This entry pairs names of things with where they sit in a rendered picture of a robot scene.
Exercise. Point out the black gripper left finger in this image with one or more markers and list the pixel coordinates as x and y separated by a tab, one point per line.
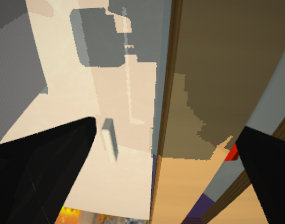
37	172

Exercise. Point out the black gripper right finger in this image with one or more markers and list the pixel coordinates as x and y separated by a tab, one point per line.
263	158

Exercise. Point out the dark red block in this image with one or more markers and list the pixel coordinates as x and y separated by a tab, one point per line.
233	155

